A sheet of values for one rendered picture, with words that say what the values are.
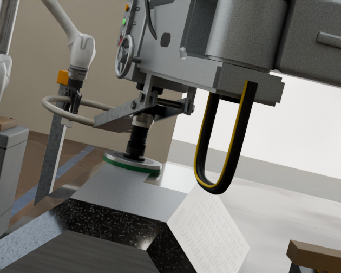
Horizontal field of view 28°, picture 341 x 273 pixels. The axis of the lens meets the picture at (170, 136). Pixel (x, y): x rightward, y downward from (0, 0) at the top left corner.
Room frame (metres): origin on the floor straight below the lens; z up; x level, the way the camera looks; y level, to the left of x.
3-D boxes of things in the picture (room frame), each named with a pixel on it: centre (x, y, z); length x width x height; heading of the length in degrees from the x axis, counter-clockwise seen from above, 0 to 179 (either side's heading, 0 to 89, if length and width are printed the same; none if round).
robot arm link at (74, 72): (3.21, 0.50, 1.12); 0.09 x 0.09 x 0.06
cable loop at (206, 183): (1.83, -0.13, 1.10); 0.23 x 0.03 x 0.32; 22
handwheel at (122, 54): (2.28, 0.18, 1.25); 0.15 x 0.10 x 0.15; 22
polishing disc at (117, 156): (2.44, 0.11, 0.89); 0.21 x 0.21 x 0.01
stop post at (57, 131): (4.11, 0.68, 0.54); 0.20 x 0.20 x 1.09; 87
